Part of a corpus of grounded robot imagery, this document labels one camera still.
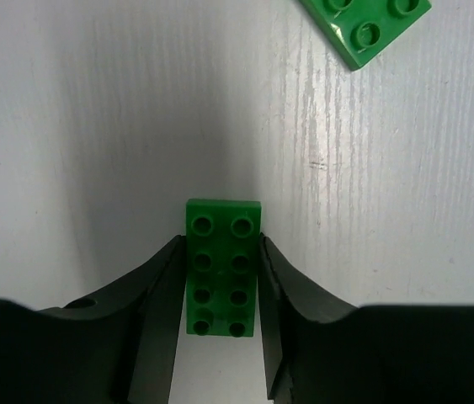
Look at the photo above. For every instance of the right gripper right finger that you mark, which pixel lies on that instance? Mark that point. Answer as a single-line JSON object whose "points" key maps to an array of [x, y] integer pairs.
{"points": [[320, 349]]}

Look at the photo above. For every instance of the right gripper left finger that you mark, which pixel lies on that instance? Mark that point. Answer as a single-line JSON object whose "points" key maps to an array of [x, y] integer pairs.
{"points": [[115, 345]]}

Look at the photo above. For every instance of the green lego plate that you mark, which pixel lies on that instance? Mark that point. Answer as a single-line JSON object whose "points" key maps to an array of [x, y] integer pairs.
{"points": [[222, 238]]}

